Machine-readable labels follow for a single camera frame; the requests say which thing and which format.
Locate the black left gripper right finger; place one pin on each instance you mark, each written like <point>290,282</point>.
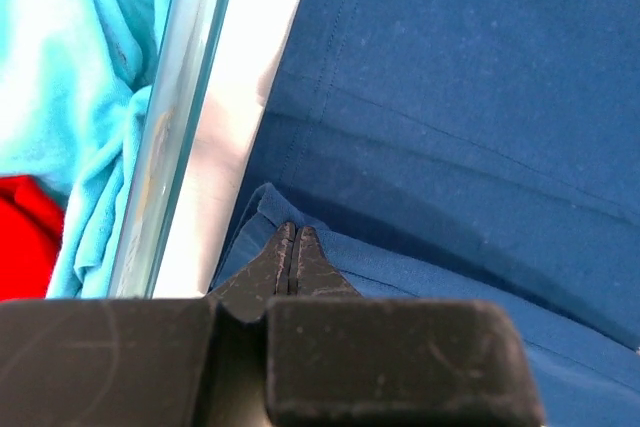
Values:
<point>314,275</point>

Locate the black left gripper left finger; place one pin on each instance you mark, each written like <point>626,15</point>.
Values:
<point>245,294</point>

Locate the dark blue t shirt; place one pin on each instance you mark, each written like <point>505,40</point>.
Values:
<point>469,149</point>

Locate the red t shirt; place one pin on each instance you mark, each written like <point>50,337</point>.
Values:
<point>31,234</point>

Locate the teal plastic tray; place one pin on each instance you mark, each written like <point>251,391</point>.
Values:
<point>189,45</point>

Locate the light blue t shirt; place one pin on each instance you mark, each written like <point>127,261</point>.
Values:
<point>76,78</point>

